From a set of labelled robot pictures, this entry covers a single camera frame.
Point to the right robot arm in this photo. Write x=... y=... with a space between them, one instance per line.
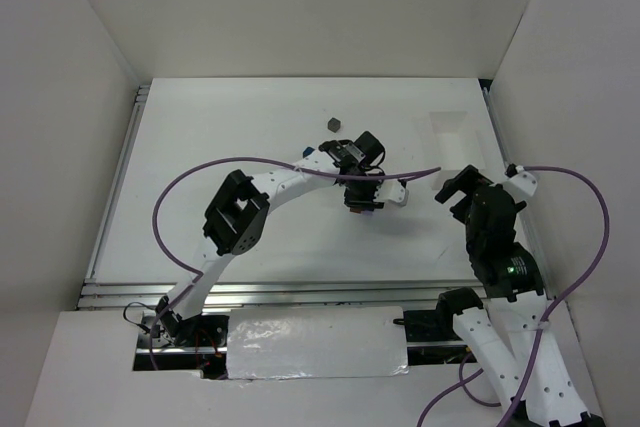
x=508 y=330

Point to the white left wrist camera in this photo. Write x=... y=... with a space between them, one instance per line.
x=392 y=191

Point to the white perforated box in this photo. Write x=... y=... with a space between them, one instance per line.
x=451 y=141

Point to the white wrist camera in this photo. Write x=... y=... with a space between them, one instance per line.
x=392 y=191
x=519 y=183

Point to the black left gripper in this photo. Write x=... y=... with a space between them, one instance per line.
x=360 y=198

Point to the aluminium front rail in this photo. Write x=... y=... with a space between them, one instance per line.
x=95 y=296

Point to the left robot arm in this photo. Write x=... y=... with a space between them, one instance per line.
x=235 y=218

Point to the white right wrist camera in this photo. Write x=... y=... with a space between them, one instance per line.
x=519 y=183

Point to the left aluminium side rail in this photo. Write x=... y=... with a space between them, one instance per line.
x=139 y=104

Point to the silver foil tape sheet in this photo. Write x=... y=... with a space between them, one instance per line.
x=309 y=343

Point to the grey wood cube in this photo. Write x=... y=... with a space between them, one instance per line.
x=334 y=125

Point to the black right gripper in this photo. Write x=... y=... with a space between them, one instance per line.
x=467 y=187

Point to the blue castle arch block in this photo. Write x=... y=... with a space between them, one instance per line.
x=308 y=151

